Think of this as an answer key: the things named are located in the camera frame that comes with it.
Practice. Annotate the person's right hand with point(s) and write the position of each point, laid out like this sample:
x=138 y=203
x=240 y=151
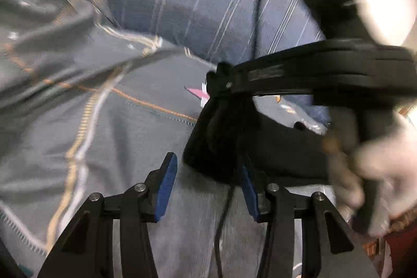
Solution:
x=395 y=167

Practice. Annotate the grey cloth with orange stitching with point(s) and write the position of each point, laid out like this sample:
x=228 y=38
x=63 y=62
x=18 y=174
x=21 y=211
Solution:
x=123 y=134

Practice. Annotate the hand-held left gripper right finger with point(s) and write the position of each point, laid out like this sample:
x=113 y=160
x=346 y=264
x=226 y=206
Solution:
x=250 y=196

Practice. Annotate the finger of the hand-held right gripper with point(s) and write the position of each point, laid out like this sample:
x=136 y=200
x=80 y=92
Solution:
x=277 y=77

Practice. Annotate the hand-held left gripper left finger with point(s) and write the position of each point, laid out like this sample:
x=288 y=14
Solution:
x=165 y=190

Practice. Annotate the black pants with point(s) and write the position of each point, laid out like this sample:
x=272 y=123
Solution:
x=260 y=141

